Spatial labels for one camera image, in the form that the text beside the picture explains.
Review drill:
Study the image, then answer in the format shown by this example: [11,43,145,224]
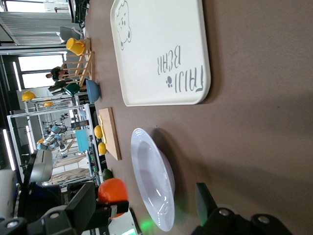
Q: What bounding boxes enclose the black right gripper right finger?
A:
[190,182,294,235]

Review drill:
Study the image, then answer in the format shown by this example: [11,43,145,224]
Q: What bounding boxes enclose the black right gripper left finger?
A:
[0,182,97,235]

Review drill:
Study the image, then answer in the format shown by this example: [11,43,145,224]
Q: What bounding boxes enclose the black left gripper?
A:
[19,181,74,216]

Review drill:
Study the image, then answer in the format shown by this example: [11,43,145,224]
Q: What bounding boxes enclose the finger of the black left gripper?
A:
[96,200,130,217]

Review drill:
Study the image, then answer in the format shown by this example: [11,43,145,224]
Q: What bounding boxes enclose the orange fruit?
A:
[97,178,129,219]

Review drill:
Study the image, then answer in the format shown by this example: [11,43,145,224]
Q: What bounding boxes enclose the white round plate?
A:
[130,127,176,232]

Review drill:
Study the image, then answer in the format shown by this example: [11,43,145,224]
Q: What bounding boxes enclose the yellow plastic fork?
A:
[99,116,109,144]

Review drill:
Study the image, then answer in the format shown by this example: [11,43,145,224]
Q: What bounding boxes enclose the wooden cutting board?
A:
[98,107,122,162]

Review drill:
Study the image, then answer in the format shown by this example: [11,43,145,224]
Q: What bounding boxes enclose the yellow hard hat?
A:
[21,90,38,102]

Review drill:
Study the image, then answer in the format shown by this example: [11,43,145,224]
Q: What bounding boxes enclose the dark green mug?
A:
[64,82,81,97]

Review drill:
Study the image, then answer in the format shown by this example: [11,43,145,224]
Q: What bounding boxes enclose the blue bowl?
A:
[85,79,101,104]

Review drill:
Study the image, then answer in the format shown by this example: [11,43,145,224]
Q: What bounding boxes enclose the person in dark clothes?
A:
[45,66,70,83]

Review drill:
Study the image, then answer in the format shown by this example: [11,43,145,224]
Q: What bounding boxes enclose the wooden peg rack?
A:
[62,37,95,85]

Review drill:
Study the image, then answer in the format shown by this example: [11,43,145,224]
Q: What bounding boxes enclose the yellow mug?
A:
[66,37,87,57]

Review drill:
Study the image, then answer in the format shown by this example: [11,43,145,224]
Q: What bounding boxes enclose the cream bear print tray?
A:
[110,0,212,107]

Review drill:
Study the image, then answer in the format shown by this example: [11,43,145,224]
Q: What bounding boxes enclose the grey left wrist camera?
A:
[29,149,54,183]

